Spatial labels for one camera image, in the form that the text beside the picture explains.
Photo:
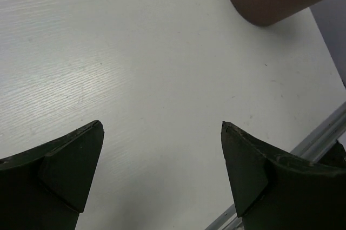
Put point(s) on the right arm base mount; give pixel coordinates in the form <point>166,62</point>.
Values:
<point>334,157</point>

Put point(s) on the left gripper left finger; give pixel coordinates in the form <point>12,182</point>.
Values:
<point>47,187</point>

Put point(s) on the aluminium table rail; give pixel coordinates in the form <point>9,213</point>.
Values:
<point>316,140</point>

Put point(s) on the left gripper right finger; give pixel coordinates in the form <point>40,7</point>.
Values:
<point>283,186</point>

